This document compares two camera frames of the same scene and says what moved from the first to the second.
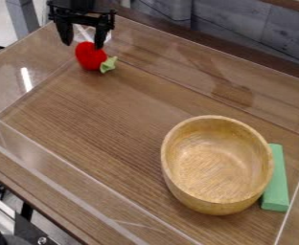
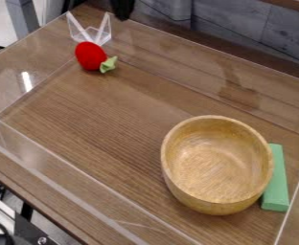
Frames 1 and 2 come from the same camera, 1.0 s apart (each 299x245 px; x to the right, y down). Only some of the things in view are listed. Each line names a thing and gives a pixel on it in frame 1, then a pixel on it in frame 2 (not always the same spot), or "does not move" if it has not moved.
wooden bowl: x=217 y=164 does not move
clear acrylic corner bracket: x=84 y=33 does not move
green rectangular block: x=276 y=200 does not move
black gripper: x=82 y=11 to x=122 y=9
